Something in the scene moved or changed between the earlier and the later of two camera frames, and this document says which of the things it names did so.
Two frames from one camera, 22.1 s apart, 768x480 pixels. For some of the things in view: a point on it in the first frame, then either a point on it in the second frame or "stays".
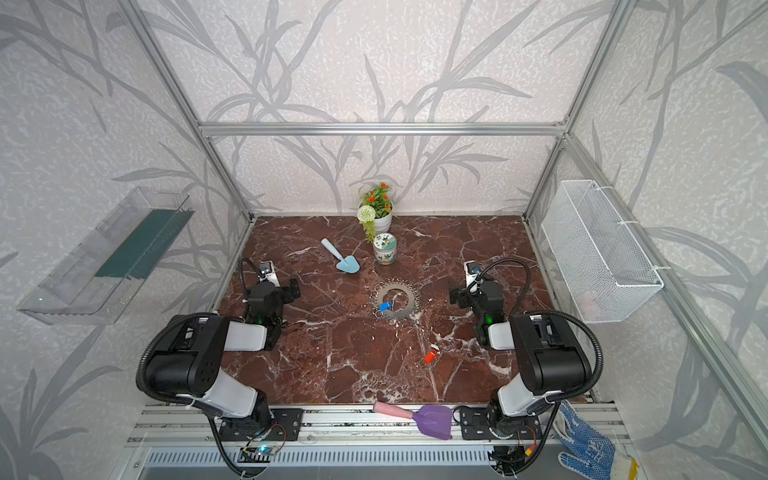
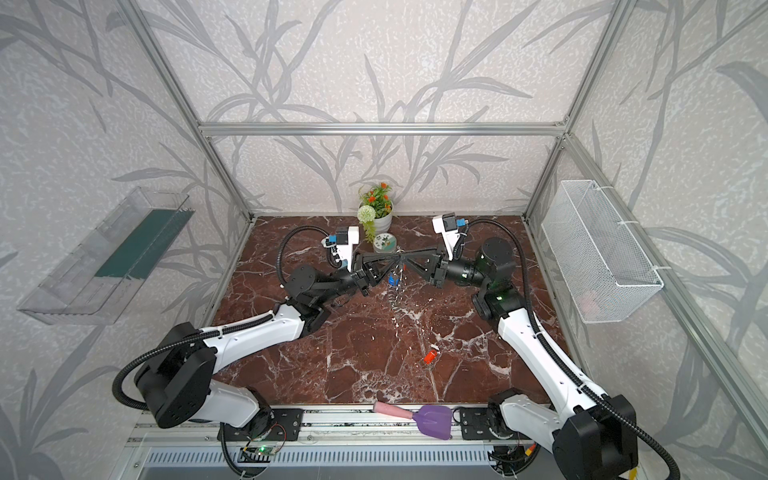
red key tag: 430,356 stays
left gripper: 267,293 to 360,270
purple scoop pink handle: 436,420 stays
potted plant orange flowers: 375,210 stays
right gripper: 477,294 to 436,267
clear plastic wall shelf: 94,283 stays
